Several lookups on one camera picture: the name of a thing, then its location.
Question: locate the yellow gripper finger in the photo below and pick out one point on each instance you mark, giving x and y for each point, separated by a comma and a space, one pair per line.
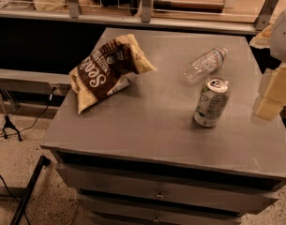
272, 93
262, 40

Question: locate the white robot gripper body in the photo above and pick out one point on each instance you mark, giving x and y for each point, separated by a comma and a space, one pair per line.
283, 37

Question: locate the brown chip bag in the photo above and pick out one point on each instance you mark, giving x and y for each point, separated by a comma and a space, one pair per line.
104, 71

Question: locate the white green soda can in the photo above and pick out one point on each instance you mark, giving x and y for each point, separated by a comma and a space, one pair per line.
214, 97

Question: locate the clear plastic water bottle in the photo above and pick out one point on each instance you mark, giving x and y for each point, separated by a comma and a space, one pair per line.
205, 64

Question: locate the top grey drawer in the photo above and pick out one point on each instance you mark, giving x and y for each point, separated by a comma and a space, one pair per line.
239, 200

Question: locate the grey drawer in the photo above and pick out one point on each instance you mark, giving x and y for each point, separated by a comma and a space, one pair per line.
154, 213
239, 200

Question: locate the grey drawer cabinet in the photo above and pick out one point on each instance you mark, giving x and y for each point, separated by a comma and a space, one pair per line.
149, 126

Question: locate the middle grey drawer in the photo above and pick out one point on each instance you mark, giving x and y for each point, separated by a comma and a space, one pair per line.
154, 213

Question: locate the black metal floor bar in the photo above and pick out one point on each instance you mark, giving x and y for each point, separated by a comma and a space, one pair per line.
42, 162

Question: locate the black tripod stand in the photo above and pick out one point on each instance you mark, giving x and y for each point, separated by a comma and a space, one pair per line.
8, 123

